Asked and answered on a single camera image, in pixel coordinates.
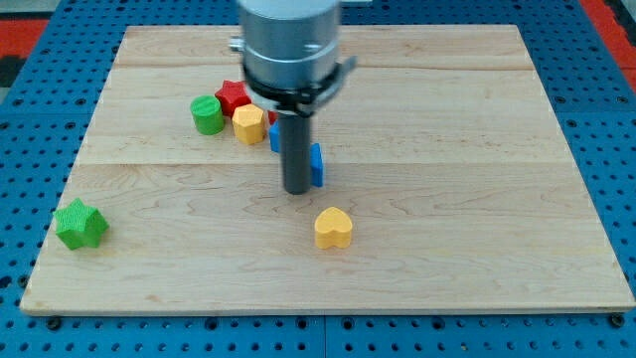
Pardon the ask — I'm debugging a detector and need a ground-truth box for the wooden board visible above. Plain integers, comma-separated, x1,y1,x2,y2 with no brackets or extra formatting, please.
20,25,635,316

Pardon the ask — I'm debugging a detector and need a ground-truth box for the blue triangle block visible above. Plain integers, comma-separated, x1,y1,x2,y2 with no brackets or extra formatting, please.
310,143,324,187

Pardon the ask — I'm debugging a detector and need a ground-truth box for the yellow hexagon block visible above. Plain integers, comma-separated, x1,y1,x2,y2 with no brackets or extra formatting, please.
232,104,265,145

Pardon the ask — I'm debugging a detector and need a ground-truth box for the red block behind rod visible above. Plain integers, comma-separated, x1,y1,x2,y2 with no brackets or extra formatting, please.
267,111,278,125

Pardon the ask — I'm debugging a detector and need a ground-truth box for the yellow heart block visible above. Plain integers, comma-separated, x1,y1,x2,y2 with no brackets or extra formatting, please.
314,207,354,250

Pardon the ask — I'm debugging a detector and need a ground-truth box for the blue cube block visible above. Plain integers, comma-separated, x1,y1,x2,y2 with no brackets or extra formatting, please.
268,122,280,153

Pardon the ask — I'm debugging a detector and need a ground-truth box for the green star block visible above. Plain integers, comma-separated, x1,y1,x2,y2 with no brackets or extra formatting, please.
54,198,109,250

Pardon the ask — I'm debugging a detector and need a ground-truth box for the red star block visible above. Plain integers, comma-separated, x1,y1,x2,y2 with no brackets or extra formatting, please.
215,80,251,117

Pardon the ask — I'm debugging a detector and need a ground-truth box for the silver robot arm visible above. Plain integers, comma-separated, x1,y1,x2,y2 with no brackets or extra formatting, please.
235,0,355,104

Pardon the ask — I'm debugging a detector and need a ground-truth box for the green cylinder block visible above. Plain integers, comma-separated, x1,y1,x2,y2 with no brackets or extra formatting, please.
190,95,225,135

